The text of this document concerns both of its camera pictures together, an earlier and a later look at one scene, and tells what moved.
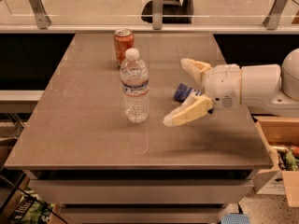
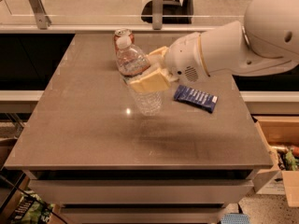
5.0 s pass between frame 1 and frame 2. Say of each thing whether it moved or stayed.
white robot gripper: moved
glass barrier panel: stayed
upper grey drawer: stayed
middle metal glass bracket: stayed
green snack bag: stayed
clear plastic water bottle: moved
